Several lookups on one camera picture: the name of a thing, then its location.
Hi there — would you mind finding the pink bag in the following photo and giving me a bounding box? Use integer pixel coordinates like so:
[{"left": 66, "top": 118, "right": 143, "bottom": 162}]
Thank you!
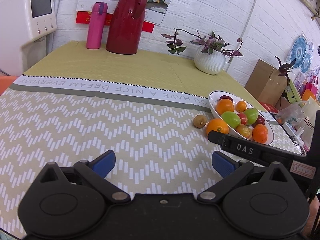
[{"left": 305, "top": 75, "right": 320, "bottom": 95}]

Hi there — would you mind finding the pointed green plum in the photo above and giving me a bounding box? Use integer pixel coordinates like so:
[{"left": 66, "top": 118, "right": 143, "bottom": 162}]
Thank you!
[{"left": 244, "top": 108, "right": 259, "bottom": 125}]

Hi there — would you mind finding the red packet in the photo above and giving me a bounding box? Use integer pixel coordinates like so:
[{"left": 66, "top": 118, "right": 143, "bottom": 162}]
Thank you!
[{"left": 259, "top": 101, "right": 279, "bottom": 113}]

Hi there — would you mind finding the white plate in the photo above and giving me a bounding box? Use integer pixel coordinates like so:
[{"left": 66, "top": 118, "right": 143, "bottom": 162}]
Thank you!
[{"left": 208, "top": 91, "right": 275, "bottom": 146}]

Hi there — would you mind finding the white wall conduit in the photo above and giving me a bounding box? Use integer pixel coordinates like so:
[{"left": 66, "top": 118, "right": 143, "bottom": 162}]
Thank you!
[{"left": 226, "top": 0, "right": 263, "bottom": 73}]

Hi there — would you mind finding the small dark red plum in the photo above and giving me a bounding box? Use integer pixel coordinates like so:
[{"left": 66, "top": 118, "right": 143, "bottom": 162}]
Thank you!
[{"left": 252, "top": 115, "right": 266, "bottom": 128}]

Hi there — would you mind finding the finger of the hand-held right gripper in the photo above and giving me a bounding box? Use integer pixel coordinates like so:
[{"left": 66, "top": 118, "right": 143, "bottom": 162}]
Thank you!
[{"left": 208, "top": 130, "right": 309, "bottom": 167}]

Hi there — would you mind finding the wall poster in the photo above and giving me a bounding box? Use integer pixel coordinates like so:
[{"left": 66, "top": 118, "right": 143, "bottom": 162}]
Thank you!
[{"left": 76, "top": 0, "right": 181, "bottom": 25}]

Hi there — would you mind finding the green box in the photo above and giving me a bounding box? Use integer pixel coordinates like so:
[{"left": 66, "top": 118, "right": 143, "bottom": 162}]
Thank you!
[{"left": 285, "top": 80, "right": 303, "bottom": 103}]

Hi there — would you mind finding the red thermos jug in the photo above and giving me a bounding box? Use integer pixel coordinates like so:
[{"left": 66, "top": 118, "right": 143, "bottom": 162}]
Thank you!
[{"left": 105, "top": 0, "right": 148, "bottom": 55}]

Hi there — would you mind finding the white dispenser with screen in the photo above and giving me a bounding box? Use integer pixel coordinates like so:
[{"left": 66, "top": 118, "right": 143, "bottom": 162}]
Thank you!
[{"left": 0, "top": 0, "right": 62, "bottom": 77}]

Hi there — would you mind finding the deep orange orange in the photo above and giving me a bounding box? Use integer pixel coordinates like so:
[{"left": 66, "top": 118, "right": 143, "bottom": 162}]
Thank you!
[{"left": 216, "top": 99, "right": 235, "bottom": 115}]

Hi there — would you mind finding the small olive brown plum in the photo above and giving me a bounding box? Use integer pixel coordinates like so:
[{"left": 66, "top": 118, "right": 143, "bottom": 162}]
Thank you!
[{"left": 193, "top": 115, "right": 207, "bottom": 129}]

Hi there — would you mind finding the yellow red plum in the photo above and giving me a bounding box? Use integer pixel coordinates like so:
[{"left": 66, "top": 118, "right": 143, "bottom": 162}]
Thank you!
[{"left": 235, "top": 124, "right": 253, "bottom": 140}]

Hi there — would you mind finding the cardboard box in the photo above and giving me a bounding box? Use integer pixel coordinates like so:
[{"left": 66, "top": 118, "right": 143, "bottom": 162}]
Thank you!
[{"left": 244, "top": 59, "right": 288, "bottom": 107}]

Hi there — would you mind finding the white power strip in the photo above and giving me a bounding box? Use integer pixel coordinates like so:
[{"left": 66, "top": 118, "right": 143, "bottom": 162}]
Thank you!
[{"left": 282, "top": 122, "right": 305, "bottom": 147}]

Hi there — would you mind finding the pink bottle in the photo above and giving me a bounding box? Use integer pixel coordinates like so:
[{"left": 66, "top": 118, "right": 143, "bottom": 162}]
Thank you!
[{"left": 86, "top": 2, "right": 108, "bottom": 50}]

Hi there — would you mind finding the orange stool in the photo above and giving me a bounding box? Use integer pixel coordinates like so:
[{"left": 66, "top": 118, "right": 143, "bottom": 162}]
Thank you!
[{"left": 0, "top": 76, "right": 17, "bottom": 95}]

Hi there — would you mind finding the red paper strip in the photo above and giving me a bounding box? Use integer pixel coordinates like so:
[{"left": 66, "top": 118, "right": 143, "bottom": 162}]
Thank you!
[{"left": 75, "top": 11, "right": 154, "bottom": 33}]

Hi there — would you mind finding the clear plastic bag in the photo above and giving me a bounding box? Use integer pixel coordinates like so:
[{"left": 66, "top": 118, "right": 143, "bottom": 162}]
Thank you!
[{"left": 275, "top": 101, "right": 304, "bottom": 127}]

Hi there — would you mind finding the dark purple plant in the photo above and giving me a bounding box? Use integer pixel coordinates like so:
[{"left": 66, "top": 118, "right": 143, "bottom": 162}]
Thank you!
[{"left": 275, "top": 56, "right": 297, "bottom": 79}]

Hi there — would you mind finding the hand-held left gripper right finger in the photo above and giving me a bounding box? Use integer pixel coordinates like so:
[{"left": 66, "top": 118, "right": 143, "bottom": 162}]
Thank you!
[{"left": 197, "top": 150, "right": 290, "bottom": 204}]

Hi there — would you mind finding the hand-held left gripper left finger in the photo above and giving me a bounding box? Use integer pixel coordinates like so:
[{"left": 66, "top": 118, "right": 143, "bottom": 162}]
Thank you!
[{"left": 40, "top": 150, "right": 131, "bottom": 204}]

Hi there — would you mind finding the person's right forearm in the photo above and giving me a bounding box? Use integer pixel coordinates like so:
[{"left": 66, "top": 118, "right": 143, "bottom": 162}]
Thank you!
[{"left": 301, "top": 194, "right": 320, "bottom": 240}]

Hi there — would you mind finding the medium blue wall plate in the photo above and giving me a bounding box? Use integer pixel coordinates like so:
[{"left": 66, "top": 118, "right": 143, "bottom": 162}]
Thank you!
[{"left": 300, "top": 52, "right": 312, "bottom": 74}]

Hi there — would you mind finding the large orange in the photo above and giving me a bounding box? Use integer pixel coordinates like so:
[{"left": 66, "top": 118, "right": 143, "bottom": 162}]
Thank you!
[{"left": 206, "top": 118, "right": 230, "bottom": 137}]

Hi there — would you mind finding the orange tangerine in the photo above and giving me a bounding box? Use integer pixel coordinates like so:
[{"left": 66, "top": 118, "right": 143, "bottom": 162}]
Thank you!
[{"left": 252, "top": 124, "right": 268, "bottom": 144}]

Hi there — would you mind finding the round green plum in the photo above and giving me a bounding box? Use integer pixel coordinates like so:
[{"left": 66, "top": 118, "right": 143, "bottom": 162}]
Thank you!
[{"left": 221, "top": 111, "right": 242, "bottom": 130}]

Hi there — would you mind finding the large blue wall plate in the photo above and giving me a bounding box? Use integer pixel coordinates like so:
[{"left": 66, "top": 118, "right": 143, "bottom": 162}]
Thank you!
[{"left": 290, "top": 35, "right": 308, "bottom": 69}]

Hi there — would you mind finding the purple plant in white pot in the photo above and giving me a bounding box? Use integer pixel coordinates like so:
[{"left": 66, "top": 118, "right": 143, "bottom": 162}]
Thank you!
[{"left": 161, "top": 29, "right": 244, "bottom": 75}]

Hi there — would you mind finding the orange bag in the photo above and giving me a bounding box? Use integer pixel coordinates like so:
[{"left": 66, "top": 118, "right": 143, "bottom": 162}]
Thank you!
[{"left": 301, "top": 89, "right": 317, "bottom": 103}]

